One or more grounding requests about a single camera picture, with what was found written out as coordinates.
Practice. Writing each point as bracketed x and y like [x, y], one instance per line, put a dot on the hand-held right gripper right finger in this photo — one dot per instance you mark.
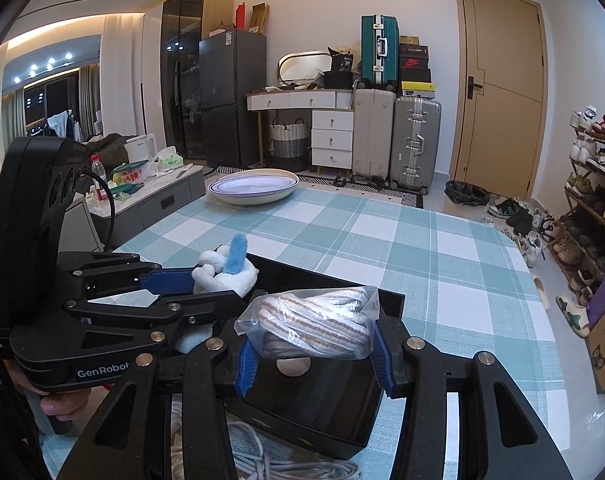
[383, 366]

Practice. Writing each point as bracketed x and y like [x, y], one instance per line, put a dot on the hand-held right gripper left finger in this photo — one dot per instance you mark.
[245, 366]

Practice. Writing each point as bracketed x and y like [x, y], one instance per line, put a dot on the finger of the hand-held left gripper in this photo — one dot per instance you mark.
[207, 305]
[172, 280]

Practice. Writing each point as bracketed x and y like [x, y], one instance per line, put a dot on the white and blue plush toy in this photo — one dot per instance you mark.
[245, 280]

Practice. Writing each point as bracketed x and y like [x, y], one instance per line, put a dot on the black cardboard box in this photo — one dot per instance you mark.
[332, 410]

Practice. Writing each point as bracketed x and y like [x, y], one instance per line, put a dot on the cloth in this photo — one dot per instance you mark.
[312, 320]

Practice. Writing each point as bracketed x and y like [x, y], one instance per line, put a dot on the person's left forearm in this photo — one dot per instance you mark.
[7, 430]

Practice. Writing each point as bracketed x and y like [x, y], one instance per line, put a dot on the person's left hand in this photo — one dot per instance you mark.
[62, 405]

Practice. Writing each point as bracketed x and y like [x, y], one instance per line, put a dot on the plastic bottle red label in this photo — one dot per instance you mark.
[99, 180]

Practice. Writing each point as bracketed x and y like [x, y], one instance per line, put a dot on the grey coffee table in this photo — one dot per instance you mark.
[167, 195]

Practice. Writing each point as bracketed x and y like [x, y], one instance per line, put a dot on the dark clothing pile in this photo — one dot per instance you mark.
[107, 146]

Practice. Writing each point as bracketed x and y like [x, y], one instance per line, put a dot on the dark window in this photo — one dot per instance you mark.
[37, 95]

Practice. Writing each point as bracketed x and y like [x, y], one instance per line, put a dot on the white oval dish blue rim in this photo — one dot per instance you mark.
[252, 191]

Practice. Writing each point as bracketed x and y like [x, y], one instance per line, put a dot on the green tissue pack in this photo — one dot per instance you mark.
[170, 158]

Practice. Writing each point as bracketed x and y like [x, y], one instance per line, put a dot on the green white checkered tablecloth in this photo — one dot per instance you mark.
[382, 240]

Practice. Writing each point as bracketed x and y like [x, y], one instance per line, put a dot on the grey curtain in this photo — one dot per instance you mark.
[89, 100]

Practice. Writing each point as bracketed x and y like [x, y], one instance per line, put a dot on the white electric kettle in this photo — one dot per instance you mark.
[140, 152]

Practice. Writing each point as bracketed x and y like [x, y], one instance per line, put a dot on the white curtain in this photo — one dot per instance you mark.
[122, 75]

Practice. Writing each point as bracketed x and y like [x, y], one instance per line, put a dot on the beige slipper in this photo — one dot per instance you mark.
[541, 292]

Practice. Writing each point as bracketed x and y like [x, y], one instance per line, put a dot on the woven laundry basket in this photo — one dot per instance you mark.
[288, 142]

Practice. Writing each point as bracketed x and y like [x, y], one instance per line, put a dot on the tall black glass cabinet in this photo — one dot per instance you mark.
[180, 85]

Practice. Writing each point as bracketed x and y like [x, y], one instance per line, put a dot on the green patterned slipper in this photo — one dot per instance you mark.
[573, 316]

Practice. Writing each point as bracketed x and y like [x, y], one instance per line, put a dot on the pile of assorted shoes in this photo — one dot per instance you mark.
[522, 220]

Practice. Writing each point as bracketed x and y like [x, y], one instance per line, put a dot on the white dresser with drawers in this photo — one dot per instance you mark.
[332, 145]

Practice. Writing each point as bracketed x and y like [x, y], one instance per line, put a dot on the grey refrigerator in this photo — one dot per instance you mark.
[232, 85]

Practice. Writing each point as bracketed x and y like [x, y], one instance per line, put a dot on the silver suitcase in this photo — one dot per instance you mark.
[415, 145]

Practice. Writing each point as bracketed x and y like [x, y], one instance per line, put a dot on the beige suitcase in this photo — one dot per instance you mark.
[372, 135]

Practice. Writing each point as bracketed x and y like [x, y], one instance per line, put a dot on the oval white framed mirror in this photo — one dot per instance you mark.
[307, 67]

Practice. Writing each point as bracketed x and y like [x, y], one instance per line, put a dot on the wooden door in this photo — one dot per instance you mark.
[502, 135]

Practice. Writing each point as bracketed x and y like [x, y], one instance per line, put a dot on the metal shoe rack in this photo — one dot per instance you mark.
[595, 205]

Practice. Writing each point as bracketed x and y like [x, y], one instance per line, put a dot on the red box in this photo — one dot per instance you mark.
[241, 17]

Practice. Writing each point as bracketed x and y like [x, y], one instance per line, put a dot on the open cardboard box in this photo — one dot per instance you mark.
[258, 19]

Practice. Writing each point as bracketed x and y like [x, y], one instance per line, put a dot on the black paper bag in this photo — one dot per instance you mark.
[341, 62]

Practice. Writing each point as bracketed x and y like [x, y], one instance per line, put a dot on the black yellow shoebox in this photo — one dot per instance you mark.
[416, 89]

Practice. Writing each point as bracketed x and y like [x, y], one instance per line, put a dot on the rows of assorted shoes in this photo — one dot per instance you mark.
[590, 152]

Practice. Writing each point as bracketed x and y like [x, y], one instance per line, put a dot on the teal suitcase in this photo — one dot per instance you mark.
[372, 55]

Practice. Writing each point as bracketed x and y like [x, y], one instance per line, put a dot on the black shoebox red logo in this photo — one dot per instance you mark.
[414, 62]

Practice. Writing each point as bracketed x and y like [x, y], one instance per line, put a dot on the tan cardboard shoebox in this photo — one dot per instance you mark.
[412, 40]

